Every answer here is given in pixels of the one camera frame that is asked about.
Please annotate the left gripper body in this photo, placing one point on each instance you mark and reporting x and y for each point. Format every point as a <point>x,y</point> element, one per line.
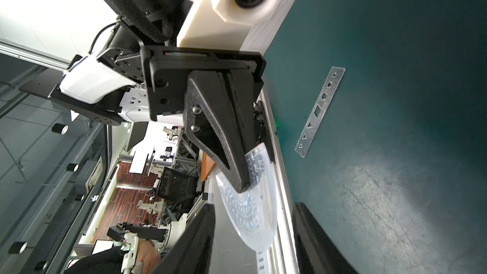
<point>166,70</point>

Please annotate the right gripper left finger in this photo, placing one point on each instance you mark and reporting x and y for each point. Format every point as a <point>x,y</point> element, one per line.
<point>192,252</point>

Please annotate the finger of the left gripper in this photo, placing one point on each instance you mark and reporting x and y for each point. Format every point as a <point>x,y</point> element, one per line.
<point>218,116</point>

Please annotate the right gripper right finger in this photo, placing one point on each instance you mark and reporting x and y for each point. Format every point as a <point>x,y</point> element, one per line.
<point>315,251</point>

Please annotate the clear protractor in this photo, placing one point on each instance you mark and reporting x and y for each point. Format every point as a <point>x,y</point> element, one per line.
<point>253,213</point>

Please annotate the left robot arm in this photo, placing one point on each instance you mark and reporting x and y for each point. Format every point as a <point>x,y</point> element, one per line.
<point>107,85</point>

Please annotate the green table mat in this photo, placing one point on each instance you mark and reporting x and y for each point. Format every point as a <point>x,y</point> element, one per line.
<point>396,174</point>

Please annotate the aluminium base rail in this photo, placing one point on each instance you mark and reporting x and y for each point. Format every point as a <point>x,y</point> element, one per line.
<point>281,255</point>

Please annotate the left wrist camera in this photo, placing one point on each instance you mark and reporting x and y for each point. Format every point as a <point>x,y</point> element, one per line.
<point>235,25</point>

